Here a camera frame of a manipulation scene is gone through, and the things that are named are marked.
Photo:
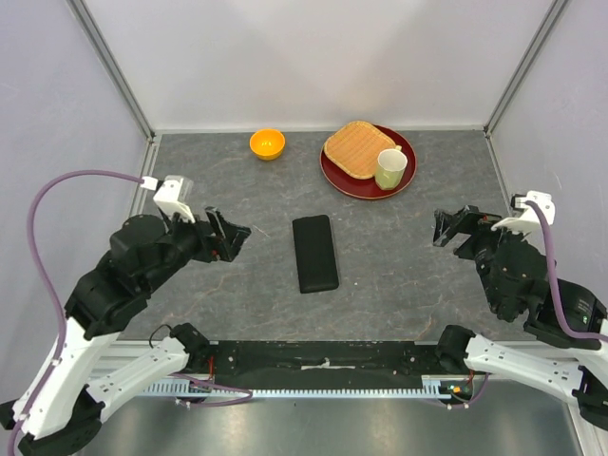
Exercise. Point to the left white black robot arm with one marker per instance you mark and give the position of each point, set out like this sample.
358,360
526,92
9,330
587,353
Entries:
64,409

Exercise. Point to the pale green cup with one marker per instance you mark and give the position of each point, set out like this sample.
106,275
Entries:
390,168

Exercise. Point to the orange bowl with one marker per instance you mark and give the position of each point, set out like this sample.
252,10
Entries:
267,144

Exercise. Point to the left aluminium corner post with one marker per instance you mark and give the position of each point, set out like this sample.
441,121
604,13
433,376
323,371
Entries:
96,38

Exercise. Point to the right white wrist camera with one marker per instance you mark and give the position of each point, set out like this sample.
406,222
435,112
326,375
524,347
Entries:
525,219

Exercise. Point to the aluminium corner post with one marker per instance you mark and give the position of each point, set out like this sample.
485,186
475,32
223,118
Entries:
531,54
96,38

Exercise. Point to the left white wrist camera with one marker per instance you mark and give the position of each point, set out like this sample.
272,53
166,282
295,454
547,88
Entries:
170,195

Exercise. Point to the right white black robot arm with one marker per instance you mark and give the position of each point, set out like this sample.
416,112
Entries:
514,260

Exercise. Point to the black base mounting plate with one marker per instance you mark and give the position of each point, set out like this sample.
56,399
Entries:
232,357

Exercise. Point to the black zip tool case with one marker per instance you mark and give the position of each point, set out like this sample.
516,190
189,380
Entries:
315,255

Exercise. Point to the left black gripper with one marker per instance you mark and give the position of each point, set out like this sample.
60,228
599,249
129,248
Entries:
227,244

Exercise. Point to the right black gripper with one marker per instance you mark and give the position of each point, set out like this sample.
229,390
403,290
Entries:
468,219

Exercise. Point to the woven bamboo basket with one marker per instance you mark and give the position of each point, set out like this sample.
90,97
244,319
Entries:
355,147

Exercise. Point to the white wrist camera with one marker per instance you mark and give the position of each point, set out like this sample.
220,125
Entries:
170,195
525,219

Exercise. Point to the right aluminium corner post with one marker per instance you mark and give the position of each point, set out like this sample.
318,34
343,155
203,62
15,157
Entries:
531,54

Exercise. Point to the red round tray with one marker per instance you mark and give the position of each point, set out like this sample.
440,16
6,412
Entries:
367,189

